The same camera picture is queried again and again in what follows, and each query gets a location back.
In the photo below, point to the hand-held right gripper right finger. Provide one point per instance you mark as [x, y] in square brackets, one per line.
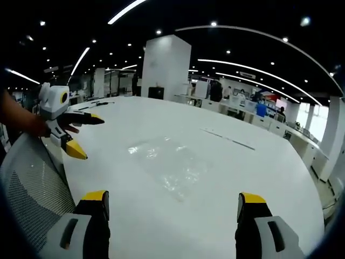
[256, 215]

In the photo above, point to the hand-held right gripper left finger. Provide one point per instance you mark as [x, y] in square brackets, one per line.
[91, 215]

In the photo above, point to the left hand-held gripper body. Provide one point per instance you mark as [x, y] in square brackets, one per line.
[52, 103]

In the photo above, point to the clear food packaging bag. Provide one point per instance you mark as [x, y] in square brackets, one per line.
[169, 167]

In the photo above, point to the person's left hand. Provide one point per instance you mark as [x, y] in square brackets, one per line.
[43, 126]

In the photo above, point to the dark tools on table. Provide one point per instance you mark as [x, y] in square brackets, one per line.
[94, 103]

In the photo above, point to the grey mesh office chair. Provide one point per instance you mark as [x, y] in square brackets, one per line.
[29, 194]

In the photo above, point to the black box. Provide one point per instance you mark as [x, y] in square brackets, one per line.
[156, 93]

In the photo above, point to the row of white desks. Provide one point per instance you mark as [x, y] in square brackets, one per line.
[291, 135]

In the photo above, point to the white square pillar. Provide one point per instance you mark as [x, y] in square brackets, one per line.
[165, 67]

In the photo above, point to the blue container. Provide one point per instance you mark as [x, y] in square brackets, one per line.
[261, 110]

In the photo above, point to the white pillar by window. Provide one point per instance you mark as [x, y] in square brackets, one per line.
[332, 137]

